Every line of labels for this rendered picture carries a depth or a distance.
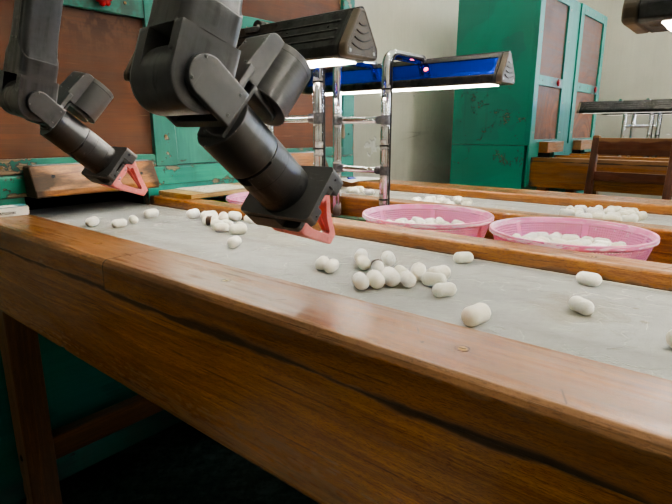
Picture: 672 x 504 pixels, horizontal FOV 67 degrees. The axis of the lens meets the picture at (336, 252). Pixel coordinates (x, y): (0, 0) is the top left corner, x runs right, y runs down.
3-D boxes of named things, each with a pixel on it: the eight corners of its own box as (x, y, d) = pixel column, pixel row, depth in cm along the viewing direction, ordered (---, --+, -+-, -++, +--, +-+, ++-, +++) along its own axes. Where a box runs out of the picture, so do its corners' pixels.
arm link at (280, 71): (126, 84, 44) (180, 76, 39) (195, -8, 48) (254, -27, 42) (218, 170, 53) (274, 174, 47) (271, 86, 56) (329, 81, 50)
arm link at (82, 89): (-5, 96, 80) (22, 104, 76) (40, 42, 83) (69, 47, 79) (56, 144, 90) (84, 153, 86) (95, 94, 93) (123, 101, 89)
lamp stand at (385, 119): (387, 239, 126) (392, 45, 116) (326, 229, 138) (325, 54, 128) (426, 228, 140) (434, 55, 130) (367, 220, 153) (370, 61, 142)
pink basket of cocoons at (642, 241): (633, 320, 72) (643, 255, 70) (460, 285, 89) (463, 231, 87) (663, 279, 92) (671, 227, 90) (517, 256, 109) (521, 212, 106)
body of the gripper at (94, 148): (107, 151, 97) (74, 125, 92) (136, 153, 91) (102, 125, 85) (88, 179, 95) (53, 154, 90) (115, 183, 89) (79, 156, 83)
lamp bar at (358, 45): (346, 55, 73) (346, 0, 71) (123, 81, 111) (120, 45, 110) (378, 61, 79) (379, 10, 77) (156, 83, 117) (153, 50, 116)
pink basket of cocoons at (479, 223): (488, 280, 91) (491, 228, 89) (345, 268, 100) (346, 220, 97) (493, 248, 116) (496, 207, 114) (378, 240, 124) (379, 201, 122)
